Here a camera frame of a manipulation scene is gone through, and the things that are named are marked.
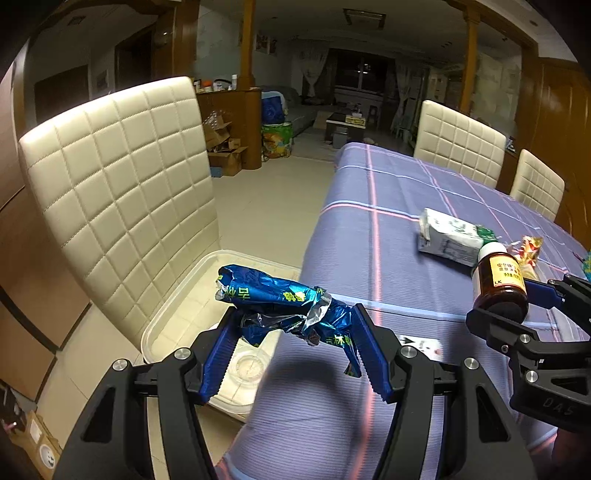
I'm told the wooden cabinet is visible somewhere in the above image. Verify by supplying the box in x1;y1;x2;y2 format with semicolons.
194;85;264;171

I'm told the large cream quilted chair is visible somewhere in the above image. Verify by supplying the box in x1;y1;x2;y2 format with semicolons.
17;76;220;370

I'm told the blue foil snack wrapper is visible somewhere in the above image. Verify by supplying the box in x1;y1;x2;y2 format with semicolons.
216;264;365;378

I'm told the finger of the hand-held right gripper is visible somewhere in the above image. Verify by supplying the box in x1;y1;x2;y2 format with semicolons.
522;273;591;330
465;305;543;370

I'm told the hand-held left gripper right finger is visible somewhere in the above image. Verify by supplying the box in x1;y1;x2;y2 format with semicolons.
351;304;539;480

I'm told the cardboard box with socket print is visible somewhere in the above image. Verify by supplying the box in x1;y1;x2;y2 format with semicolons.
9;411;63;480

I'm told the grey sofa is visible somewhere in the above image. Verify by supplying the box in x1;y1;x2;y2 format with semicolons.
259;85;333;134

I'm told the dark window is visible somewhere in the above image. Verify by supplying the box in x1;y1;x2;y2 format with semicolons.
332;48;398;93

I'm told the brown medicine bottle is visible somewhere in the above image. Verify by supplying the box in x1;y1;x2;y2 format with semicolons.
471;241;529;320

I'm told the coffee table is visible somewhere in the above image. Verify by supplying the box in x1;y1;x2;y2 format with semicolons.
325;113;368;148

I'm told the purple plaid tablecloth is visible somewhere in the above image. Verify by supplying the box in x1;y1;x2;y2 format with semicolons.
217;142;591;480

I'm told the clear plastic cup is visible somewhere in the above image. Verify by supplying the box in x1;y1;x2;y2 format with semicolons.
228;348;269;384

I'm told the patterned curtain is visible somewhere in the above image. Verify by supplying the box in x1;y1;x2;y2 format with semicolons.
394;60;416;130
298;46;329;97

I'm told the red yellow checkered wrapper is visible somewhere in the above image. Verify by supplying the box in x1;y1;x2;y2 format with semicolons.
510;234;546;280

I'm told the wooden pillar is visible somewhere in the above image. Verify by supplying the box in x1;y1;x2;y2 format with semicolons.
241;0;257;88
466;18;483;116

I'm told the white green milk carton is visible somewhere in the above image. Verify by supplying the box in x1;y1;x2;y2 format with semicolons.
417;208;502;267

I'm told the white paper card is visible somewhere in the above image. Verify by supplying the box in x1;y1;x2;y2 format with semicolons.
399;333;444;363

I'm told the ceiling air vent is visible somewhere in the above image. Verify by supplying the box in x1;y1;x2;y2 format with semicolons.
342;8;386;26

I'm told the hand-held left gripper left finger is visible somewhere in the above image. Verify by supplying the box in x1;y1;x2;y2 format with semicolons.
53;307;241;480

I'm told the clear plastic bin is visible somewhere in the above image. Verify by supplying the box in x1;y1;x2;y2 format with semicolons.
141;249;305;423

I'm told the blue bag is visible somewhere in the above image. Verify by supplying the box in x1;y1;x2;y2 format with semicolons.
261;91;289;126

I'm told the colourful printed bag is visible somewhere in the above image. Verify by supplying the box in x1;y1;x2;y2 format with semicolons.
262;122;295;160

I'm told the open cardboard box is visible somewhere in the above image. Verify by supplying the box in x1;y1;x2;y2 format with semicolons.
203;119;234;151
208;146;249;177

